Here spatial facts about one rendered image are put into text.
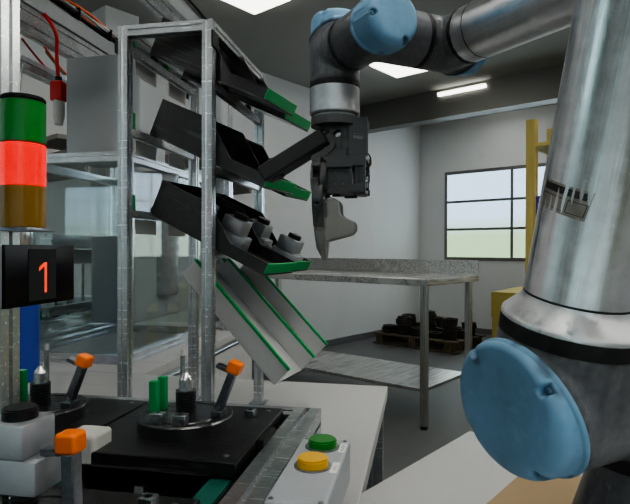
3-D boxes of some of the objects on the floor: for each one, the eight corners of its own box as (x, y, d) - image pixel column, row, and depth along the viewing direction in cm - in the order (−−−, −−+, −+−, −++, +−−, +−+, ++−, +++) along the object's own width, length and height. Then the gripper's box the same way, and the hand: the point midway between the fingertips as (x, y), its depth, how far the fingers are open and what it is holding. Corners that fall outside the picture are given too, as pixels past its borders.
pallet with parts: (404, 335, 788) (404, 305, 788) (486, 345, 708) (487, 311, 708) (370, 343, 724) (370, 310, 724) (457, 355, 644) (457, 317, 644)
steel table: (278, 367, 573) (278, 257, 573) (478, 406, 434) (478, 260, 433) (216, 382, 510) (216, 258, 510) (427, 433, 371) (428, 262, 370)
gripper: (365, 109, 78) (364, 260, 78) (370, 124, 86) (370, 259, 87) (305, 112, 79) (304, 260, 79) (317, 126, 88) (316, 259, 88)
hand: (320, 251), depth 83 cm, fingers closed
